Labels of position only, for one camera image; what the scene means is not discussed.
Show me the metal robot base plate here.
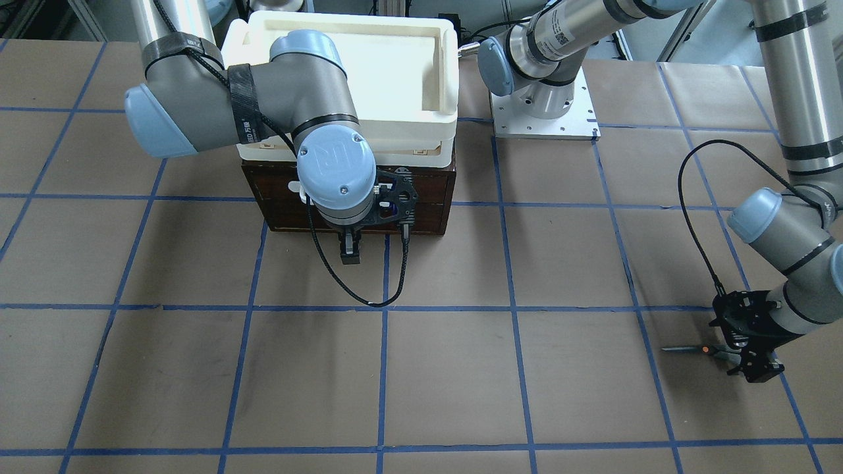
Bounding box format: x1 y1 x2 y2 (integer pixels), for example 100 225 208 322
489 69 601 140

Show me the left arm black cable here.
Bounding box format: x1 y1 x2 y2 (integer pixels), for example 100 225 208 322
678 140 807 297

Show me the white foam tray box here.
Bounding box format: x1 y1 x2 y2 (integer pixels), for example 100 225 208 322
221 11 460 169

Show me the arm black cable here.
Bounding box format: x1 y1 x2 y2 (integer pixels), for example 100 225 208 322
306 197 412 308
678 140 807 297

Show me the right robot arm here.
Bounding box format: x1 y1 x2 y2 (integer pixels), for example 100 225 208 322
124 1 418 263

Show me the dark wooden drawer cabinet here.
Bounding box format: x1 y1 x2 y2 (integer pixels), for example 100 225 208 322
241 160 457 235

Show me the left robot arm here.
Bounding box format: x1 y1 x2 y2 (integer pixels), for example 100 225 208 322
468 1 841 383

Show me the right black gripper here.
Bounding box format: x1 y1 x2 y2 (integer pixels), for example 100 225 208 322
337 168 418 265

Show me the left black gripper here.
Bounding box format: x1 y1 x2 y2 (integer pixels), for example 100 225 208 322
710 289 784 383

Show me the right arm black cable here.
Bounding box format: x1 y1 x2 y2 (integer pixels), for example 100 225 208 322
306 197 412 308

